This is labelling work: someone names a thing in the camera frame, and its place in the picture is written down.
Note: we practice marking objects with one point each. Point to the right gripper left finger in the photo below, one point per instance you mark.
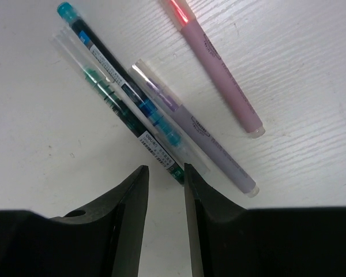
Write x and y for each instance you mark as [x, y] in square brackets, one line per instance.
[101, 238]

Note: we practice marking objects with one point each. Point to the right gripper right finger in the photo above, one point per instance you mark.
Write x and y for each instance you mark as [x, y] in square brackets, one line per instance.
[228, 240]

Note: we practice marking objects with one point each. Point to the grey purple highlighter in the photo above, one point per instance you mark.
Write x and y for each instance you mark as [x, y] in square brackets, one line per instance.
[167, 101]

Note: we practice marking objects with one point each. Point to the teal blue pen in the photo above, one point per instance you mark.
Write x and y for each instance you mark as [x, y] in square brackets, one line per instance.
[166, 132]

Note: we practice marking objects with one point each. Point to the green gel pen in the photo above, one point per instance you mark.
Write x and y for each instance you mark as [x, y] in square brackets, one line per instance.
[106, 89]

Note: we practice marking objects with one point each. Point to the pink purple highlighter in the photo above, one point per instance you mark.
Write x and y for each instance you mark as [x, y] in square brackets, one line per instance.
[186, 23]

